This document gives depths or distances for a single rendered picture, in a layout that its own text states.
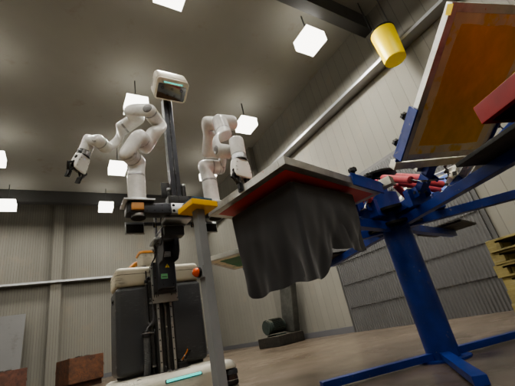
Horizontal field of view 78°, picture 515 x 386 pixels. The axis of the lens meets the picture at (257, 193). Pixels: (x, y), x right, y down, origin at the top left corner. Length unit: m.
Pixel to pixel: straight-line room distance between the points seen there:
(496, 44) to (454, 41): 0.25
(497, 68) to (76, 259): 12.07
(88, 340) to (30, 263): 3.06
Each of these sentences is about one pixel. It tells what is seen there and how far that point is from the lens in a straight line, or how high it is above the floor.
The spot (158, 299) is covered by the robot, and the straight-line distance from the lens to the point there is 2.14.
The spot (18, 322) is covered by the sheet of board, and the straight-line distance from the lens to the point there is 12.03.
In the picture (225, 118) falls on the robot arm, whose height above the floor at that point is 1.50.
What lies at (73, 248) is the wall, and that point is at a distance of 12.70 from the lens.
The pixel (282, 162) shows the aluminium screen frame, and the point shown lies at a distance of 1.32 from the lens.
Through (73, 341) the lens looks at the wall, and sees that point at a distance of 12.16.
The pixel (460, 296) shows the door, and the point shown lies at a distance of 5.80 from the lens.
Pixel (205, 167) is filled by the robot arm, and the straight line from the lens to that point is 2.03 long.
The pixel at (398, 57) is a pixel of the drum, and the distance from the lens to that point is 6.33.
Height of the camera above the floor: 0.39
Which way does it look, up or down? 23 degrees up
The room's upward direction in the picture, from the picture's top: 12 degrees counter-clockwise
